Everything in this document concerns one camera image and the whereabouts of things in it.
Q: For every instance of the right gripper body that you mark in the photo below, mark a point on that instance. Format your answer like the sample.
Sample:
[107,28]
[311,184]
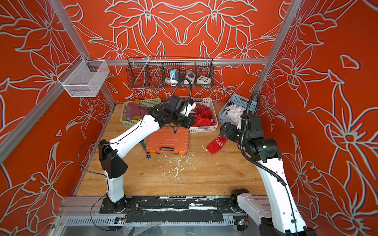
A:
[234,133]

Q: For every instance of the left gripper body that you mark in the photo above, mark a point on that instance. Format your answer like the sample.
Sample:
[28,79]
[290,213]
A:
[181,120]

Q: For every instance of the white black striped crew sock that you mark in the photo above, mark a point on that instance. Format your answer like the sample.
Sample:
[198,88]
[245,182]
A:
[233,114]

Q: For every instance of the red christmas sock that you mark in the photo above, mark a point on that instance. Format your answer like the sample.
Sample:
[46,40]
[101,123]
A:
[204,112]

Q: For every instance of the red patterned knit sock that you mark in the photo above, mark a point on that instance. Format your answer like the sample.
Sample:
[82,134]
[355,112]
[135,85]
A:
[216,145]

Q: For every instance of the purple ribbed sock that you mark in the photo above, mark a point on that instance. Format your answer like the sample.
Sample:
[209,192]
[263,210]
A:
[134,110]

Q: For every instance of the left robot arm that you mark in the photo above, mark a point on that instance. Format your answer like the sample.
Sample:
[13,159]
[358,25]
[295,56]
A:
[111,153]

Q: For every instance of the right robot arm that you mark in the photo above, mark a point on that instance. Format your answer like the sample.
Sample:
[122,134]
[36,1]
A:
[283,217]

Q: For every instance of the blue plastic basket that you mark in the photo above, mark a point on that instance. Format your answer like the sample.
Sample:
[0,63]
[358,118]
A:
[235,99]

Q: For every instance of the white plastic basket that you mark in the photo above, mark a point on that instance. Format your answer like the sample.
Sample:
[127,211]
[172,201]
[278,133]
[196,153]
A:
[207,102]

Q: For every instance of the green plastic basket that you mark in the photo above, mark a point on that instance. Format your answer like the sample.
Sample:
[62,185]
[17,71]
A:
[144,102]

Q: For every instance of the orange plastic tool case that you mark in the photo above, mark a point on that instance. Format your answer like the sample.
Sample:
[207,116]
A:
[165,140]

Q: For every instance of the white power adapter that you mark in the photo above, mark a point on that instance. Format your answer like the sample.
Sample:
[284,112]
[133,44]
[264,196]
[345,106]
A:
[173,78]

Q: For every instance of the white socket cube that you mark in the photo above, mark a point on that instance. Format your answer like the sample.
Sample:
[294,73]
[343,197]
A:
[191,76]

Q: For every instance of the white button box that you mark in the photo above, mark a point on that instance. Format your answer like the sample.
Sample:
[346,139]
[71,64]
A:
[203,81]

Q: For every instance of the ratchet wrench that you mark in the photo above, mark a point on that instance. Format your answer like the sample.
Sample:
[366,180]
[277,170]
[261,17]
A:
[148,155]

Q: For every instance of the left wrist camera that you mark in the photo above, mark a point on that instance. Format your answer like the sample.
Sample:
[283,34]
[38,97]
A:
[190,105]

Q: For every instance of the black wire wall basket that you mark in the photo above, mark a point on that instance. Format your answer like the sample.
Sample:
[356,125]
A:
[159,72]

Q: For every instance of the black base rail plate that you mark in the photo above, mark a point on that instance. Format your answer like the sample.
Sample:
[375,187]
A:
[175,209]

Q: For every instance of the white wire wall basket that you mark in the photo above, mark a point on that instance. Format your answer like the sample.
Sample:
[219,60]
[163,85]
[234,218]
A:
[85,80]

